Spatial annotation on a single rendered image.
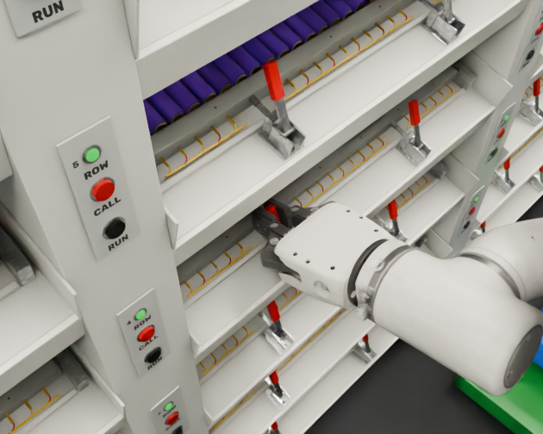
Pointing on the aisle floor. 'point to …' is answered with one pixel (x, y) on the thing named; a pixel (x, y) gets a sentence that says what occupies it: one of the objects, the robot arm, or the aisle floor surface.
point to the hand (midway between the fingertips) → (271, 217)
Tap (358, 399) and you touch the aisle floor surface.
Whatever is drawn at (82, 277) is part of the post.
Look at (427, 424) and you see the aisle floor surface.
